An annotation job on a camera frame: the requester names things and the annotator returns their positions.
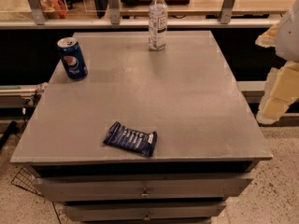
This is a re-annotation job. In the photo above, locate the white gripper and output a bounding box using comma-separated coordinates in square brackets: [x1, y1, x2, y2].
[255, 0, 299, 124]

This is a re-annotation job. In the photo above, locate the clear plastic water bottle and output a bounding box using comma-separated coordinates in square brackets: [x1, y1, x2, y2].
[149, 0, 168, 50]

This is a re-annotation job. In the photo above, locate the grey drawer cabinet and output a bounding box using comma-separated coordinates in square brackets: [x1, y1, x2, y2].
[11, 31, 272, 224]

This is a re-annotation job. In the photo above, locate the dark blue snack wrapper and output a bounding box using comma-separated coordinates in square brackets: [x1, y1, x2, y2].
[103, 121, 158, 157]

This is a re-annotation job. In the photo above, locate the lower grey drawer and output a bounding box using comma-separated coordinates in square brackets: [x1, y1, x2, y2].
[64, 202, 226, 222]

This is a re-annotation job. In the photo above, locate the grey drawer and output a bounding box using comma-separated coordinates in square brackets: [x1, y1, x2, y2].
[64, 202, 226, 222]
[33, 173, 253, 202]

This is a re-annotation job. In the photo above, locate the blue Pepsi soda can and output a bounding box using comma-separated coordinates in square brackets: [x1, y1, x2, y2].
[57, 37, 88, 80]

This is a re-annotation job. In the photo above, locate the upper grey drawer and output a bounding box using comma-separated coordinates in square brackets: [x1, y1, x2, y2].
[33, 173, 253, 202]

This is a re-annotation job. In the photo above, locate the orange plastic bag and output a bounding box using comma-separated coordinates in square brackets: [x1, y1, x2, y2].
[39, 0, 67, 19]

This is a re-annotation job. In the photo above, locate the black pole on floor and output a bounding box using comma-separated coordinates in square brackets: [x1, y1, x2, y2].
[0, 121, 19, 150]

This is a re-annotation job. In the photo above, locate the grey metal rail frame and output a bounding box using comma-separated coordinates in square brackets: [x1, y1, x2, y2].
[0, 0, 281, 30]

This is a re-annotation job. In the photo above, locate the black wire grid rack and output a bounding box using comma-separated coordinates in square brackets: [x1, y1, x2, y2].
[11, 167, 41, 196]

